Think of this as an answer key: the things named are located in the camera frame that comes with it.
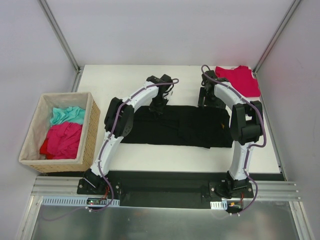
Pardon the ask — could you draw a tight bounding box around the black flower print t-shirt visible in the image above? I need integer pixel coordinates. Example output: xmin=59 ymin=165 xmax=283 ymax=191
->
xmin=121 ymin=105 xmax=234 ymax=149

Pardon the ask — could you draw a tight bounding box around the wicker laundry basket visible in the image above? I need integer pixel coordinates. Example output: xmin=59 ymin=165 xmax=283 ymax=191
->
xmin=18 ymin=92 xmax=101 ymax=173

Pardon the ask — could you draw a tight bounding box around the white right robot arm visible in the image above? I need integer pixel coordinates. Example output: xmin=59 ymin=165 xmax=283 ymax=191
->
xmin=201 ymin=69 xmax=267 ymax=198

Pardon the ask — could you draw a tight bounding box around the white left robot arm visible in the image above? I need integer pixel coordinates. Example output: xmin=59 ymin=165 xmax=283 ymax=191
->
xmin=82 ymin=74 xmax=179 ymax=195

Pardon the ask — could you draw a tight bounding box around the folded red t-shirt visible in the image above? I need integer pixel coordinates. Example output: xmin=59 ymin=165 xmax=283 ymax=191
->
xmin=215 ymin=65 xmax=261 ymax=98

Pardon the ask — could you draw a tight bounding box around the teal t-shirt in basket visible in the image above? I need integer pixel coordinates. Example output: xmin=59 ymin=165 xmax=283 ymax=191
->
xmin=50 ymin=106 xmax=86 ymax=126

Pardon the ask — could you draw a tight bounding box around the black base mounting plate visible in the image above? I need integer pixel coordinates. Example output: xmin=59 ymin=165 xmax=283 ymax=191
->
xmin=76 ymin=168 xmax=254 ymax=208

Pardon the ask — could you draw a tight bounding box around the red t-shirt in basket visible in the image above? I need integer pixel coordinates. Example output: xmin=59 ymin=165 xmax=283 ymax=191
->
xmin=39 ymin=121 xmax=83 ymax=160

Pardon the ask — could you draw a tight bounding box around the right white cable duct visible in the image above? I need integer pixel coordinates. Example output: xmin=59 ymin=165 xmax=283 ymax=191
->
xmin=210 ymin=200 xmax=243 ymax=210

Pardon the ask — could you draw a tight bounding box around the white cable duct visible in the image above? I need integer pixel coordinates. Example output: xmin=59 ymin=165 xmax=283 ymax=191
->
xmin=210 ymin=200 xmax=243 ymax=210
xmin=42 ymin=196 xmax=120 ymax=208

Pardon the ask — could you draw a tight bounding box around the right aluminium frame post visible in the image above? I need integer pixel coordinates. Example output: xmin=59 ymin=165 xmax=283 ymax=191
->
xmin=252 ymin=0 xmax=303 ymax=76

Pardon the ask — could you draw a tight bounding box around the aluminium frame post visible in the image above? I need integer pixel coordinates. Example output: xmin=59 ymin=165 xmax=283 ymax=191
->
xmin=252 ymin=0 xmax=303 ymax=76
xmin=37 ymin=0 xmax=81 ymax=73

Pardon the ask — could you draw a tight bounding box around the aluminium front rail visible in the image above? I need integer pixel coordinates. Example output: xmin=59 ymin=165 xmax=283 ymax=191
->
xmin=31 ymin=176 xmax=303 ymax=202

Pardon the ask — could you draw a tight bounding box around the left aluminium frame post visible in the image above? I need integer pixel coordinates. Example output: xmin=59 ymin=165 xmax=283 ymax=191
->
xmin=37 ymin=0 xmax=81 ymax=73

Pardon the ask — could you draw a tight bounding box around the left white cable duct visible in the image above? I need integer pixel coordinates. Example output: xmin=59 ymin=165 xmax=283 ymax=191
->
xmin=42 ymin=196 xmax=120 ymax=208

